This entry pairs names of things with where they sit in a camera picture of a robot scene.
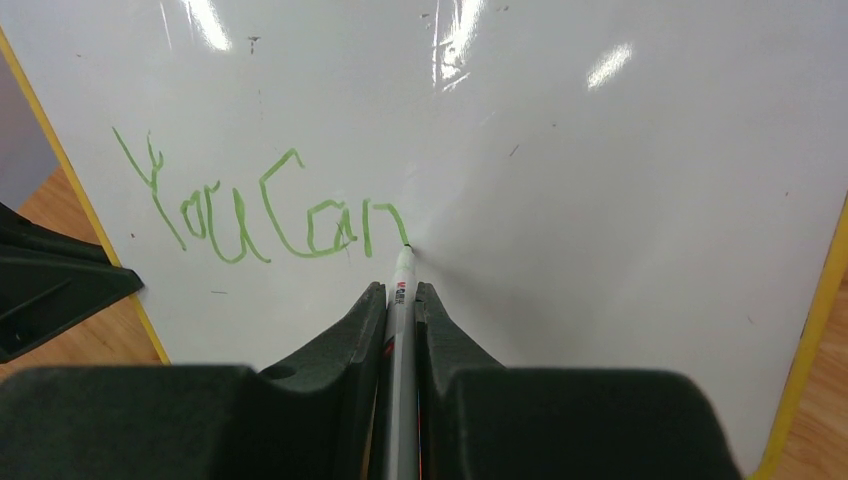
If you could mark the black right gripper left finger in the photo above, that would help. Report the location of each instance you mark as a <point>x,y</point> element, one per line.
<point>307,416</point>

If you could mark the green white marker pen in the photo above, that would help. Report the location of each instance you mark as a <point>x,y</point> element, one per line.
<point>400,444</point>

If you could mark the yellow framed whiteboard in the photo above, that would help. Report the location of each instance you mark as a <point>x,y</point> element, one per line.
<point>631,184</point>

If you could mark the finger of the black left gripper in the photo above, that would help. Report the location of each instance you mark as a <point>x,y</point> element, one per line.
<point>51,282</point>

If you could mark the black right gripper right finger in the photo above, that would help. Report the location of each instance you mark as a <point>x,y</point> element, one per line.
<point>483,420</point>

